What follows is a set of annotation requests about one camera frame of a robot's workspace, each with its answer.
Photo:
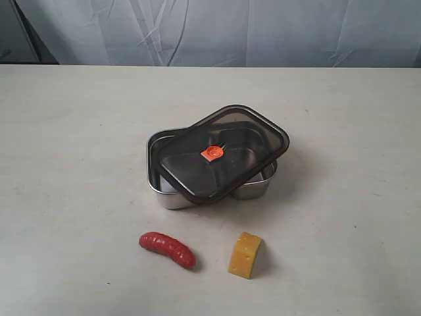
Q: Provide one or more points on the yellow toy cheese wedge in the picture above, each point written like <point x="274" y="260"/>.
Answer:
<point x="244" y="255"/>

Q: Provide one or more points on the dark transparent lunch box lid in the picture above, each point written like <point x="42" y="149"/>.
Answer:
<point x="219" y="153"/>

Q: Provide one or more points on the stainless steel lunch box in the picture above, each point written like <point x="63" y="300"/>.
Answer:
<point x="169" y="198"/>

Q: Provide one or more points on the grey backdrop curtain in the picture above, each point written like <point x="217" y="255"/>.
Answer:
<point x="212" y="33"/>

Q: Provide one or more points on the red toy sausage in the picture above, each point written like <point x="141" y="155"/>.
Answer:
<point x="168" y="247"/>

